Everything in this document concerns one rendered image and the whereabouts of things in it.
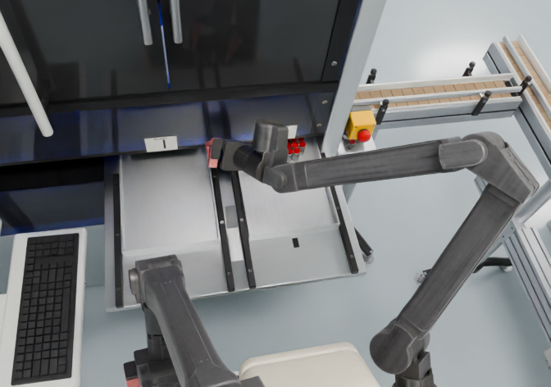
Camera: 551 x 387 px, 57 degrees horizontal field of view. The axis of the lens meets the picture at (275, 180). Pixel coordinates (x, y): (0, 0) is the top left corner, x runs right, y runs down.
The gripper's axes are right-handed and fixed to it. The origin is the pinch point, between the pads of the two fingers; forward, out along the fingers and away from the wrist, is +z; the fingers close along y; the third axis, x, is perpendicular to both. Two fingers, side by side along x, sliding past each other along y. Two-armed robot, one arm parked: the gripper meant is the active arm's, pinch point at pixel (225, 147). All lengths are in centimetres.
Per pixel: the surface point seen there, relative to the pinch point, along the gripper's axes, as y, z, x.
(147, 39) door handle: 22.8, -2.6, -21.9
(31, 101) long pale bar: 41.0, 13.0, -4.8
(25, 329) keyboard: 39, 19, 55
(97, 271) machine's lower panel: 4, 79, 73
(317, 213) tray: -35.1, 2.5, 19.4
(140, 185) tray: 8.0, 32.3, 20.8
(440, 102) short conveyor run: -83, 8, -17
